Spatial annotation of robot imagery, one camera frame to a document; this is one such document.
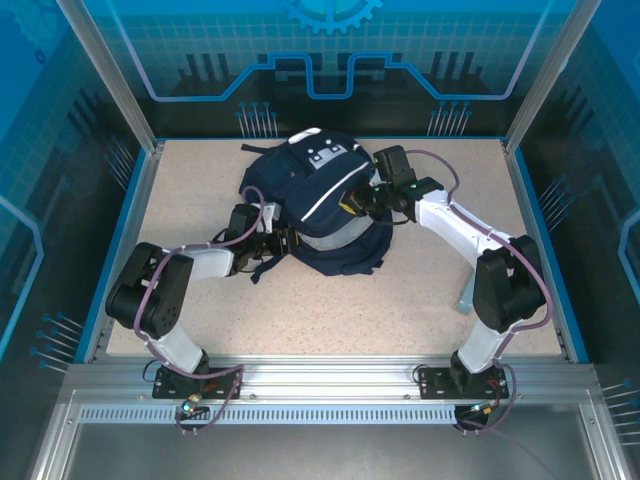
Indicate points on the aluminium front rail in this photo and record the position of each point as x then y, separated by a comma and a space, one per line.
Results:
325, 380

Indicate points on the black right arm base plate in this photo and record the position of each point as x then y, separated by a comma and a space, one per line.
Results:
430, 385

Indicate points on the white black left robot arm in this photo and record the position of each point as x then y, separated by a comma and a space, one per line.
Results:
165, 300

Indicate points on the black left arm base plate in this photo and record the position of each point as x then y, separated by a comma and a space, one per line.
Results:
165, 392

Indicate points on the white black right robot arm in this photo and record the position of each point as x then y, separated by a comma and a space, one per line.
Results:
505, 290

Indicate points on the navy blue backpack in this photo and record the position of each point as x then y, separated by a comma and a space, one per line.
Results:
285, 175

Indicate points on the aluminium frame post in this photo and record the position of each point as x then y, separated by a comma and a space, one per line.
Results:
542, 85
120, 85

